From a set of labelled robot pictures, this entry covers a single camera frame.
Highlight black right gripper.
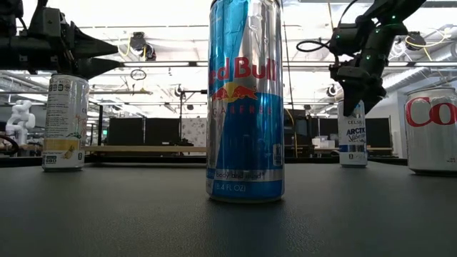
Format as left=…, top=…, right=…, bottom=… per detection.
left=330, top=60, right=387, bottom=118

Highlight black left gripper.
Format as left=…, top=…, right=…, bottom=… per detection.
left=19, top=21, right=125, bottom=81

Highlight white Celsius Arctic Vibe can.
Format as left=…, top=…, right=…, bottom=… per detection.
left=337, top=99, right=368, bottom=168

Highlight white Celsius pineapple can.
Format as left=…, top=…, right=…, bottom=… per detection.
left=41, top=74, right=90, bottom=172

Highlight silver Diet Coke can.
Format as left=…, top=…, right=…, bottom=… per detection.
left=403, top=86, right=457, bottom=176

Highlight white storage boxes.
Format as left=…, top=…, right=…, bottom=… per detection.
left=312, top=134, right=338, bottom=149

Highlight blue silver Red Bull can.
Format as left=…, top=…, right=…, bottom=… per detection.
left=206, top=0, right=286, bottom=203

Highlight speckled white panel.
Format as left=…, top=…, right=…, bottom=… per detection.
left=181, top=118, right=208, bottom=146

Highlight black table mat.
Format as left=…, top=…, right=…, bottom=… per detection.
left=0, top=158, right=457, bottom=257

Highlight black metal shelf frame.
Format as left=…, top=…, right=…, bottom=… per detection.
left=88, top=99, right=104, bottom=158

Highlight yellow hanging cable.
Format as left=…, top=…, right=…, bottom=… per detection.
left=326, top=0, right=338, bottom=47

